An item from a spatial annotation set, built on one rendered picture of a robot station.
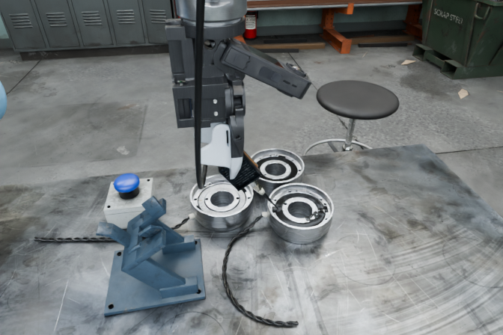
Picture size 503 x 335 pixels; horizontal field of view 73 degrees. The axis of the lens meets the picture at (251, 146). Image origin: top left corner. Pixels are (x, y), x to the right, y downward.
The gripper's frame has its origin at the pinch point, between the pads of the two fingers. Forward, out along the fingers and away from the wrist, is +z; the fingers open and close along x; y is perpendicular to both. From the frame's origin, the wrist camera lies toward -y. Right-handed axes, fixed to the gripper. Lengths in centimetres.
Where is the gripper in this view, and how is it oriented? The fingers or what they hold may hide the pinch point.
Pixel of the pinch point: (235, 163)
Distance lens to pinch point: 48.8
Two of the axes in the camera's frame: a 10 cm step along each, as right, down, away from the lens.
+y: -9.8, 1.0, -1.6
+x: 1.9, 5.5, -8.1
